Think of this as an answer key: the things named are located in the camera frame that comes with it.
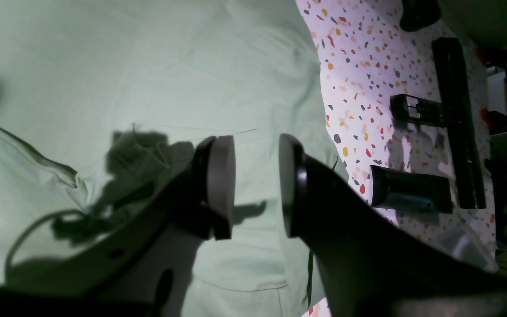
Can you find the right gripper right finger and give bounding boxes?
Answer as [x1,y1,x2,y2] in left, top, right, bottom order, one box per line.
[279,134,507,317]

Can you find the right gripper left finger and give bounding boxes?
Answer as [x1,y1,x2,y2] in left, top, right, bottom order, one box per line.
[0,135,236,317]

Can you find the light green T-shirt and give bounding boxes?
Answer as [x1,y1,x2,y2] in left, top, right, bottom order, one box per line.
[0,0,338,317]

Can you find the black TV remote control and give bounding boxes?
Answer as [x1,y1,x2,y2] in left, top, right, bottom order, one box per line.
[390,94,451,128]

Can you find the long black bar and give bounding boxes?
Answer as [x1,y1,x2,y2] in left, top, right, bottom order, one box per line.
[431,37,487,209]

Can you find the black game controller grip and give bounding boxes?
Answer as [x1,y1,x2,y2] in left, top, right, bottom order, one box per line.
[400,0,442,32]

